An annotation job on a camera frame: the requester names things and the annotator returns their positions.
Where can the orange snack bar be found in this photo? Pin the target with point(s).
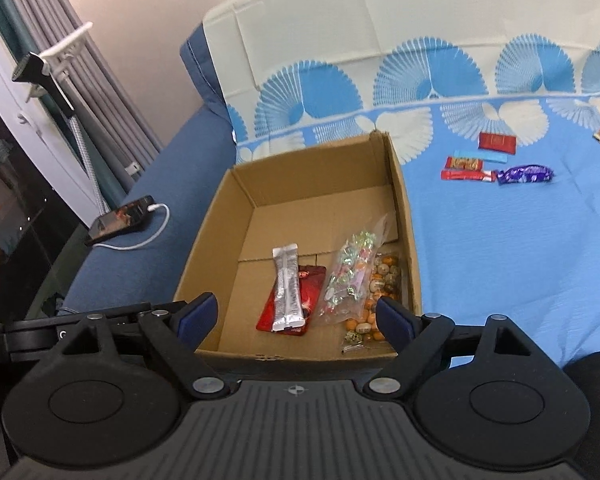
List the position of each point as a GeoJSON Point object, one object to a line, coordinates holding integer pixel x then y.
{"type": "Point", "coordinates": [464, 163]}

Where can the white phone holder clamp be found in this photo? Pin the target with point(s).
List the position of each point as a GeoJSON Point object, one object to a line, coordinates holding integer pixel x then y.
{"type": "Point", "coordinates": [70, 42]}

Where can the clear bag of candies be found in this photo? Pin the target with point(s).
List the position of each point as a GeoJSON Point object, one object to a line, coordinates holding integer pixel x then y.
{"type": "Point", "coordinates": [350, 270]}

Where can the small red snack packet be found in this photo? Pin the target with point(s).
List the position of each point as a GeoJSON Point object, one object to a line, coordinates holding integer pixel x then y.
{"type": "Point", "coordinates": [497, 142]}

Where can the large dark red snack packet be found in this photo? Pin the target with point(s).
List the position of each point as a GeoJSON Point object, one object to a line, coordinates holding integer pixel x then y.
{"type": "Point", "coordinates": [314, 285]}

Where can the clear bag of coated nuts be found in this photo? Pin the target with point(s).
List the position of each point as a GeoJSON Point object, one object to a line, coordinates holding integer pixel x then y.
{"type": "Point", "coordinates": [385, 275]}

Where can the purple chocolate bar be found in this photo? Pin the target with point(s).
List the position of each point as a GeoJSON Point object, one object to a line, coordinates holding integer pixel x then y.
{"type": "Point", "coordinates": [525, 175]}

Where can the light blue stick packet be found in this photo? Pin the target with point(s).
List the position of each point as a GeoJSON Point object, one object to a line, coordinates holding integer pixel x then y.
{"type": "Point", "coordinates": [490, 155]}

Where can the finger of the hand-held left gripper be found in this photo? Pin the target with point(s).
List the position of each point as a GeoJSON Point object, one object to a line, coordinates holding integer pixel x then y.
{"type": "Point", "coordinates": [35, 340]}

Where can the black smartphone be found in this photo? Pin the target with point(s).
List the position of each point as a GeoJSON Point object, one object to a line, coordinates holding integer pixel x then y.
{"type": "Point", "coordinates": [120, 220]}

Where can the brown cardboard box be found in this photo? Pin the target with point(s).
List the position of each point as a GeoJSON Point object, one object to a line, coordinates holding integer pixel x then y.
{"type": "Point", "coordinates": [305, 210]}

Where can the blue fabric sofa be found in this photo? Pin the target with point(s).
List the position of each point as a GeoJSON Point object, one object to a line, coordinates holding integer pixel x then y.
{"type": "Point", "coordinates": [180, 170]}

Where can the black gooseneck stand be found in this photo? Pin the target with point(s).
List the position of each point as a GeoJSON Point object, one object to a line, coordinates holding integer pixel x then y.
{"type": "Point", "coordinates": [30, 67]}

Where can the white window frame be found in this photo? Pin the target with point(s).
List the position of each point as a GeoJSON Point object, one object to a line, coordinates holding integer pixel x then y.
{"type": "Point", "coordinates": [45, 150]}

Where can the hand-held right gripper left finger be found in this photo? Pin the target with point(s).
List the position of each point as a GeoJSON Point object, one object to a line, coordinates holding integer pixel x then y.
{"type": "Point", "coordinates": [197, 317]}

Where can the silver stick packet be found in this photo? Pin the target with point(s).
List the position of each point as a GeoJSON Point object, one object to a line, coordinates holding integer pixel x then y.
{"type": "Point", "coordinates": [290, 290]}

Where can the small white clip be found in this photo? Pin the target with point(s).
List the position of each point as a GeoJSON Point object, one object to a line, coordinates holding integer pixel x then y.
{"type": "Point", "coordinates": [132, 168]}

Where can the grey curtain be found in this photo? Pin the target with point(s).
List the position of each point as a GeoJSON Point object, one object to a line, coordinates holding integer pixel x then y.
{"type": "Point", "coordinates": [110, 110]}

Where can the long red snack bar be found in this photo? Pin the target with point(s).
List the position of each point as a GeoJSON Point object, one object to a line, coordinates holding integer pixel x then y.
{"type": "Point", "coordinates": [467, 175]}

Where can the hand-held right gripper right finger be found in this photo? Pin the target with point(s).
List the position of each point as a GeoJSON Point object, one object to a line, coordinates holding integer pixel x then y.
{"type": "Point", "coordinates": [392, 322]}

